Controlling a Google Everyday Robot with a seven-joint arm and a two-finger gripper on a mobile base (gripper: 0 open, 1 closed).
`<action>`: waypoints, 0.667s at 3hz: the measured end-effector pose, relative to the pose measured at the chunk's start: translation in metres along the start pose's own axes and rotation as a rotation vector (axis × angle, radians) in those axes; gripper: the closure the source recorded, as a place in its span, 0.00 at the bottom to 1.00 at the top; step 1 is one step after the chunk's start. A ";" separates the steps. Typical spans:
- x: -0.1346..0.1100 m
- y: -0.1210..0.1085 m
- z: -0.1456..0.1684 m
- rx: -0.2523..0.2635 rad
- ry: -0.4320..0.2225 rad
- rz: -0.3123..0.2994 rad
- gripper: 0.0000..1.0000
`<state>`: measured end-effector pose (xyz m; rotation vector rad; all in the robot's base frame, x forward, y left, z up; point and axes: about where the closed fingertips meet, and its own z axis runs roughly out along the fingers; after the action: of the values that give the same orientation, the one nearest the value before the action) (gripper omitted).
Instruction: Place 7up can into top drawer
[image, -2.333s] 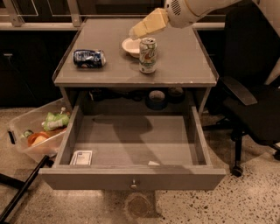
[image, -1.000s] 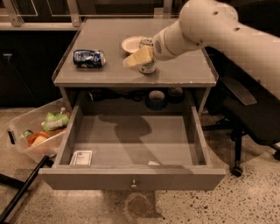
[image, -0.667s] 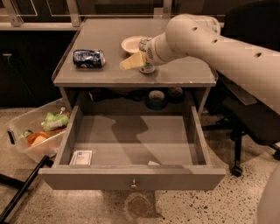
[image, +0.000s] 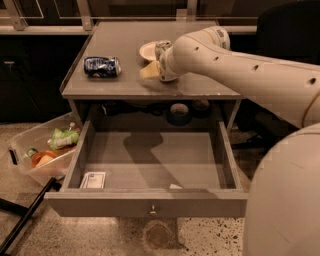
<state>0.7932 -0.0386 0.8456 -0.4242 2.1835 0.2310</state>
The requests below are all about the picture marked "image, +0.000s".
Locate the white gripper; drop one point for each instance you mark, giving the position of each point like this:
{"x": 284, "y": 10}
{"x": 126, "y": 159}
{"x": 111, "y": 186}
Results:
{"x": 163, "y": 64}

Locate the green white 7up can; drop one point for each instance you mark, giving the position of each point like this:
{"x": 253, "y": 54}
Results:
{"x": 161, "y": 48}

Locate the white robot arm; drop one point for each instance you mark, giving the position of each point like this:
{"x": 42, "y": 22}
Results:
{"x": 283, "y": 207}

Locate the grey cabinet with top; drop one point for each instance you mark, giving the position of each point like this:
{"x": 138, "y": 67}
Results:
{"x": 123, "y": 40}

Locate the crushed blue soda can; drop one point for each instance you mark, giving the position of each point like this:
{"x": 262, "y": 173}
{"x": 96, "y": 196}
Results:
{"x": 102, "y": 67}

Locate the open grey top drawer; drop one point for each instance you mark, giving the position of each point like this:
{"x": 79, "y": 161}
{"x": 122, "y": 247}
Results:
{"x": 139, "y": 167}

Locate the white card in drawer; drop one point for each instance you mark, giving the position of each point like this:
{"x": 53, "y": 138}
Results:
{"x": 93, "y": 180}

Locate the metal drawer knob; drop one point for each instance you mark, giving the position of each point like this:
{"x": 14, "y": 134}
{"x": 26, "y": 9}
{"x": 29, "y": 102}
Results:
{"x": 153, "y": 211}

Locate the dark tape roll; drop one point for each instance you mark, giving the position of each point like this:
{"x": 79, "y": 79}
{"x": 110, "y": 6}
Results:
{"x": 178, "y": 114}
{"x": 200, "y": 108}

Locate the metal window railing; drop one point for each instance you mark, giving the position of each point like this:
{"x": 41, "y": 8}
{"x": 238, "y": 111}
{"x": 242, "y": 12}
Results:
{"x": 53, "y": 17}

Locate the green chip bag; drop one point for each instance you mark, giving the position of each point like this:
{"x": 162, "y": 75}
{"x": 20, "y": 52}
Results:
{"x": 62, "y": 138}

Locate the small white paper scrap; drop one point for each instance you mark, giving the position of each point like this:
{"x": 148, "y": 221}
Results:
{"x": 174, "y": 186}

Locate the clear plastic storage bin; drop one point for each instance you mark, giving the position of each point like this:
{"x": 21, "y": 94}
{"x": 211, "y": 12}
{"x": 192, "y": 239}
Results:
{"x": 24, "y": 145}

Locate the orange round object in bin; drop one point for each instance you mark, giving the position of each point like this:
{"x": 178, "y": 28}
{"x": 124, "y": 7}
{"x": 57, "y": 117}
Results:
{"x": 42, "y": 158}

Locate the black office chair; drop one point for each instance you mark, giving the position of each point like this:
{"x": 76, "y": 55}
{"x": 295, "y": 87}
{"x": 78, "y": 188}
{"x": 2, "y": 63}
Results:
{"x": 289, "y": 31}

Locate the black stand leg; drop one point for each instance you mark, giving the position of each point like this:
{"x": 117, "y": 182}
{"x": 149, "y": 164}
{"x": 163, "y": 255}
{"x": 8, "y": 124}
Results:
{"x": 25, "y": 213}

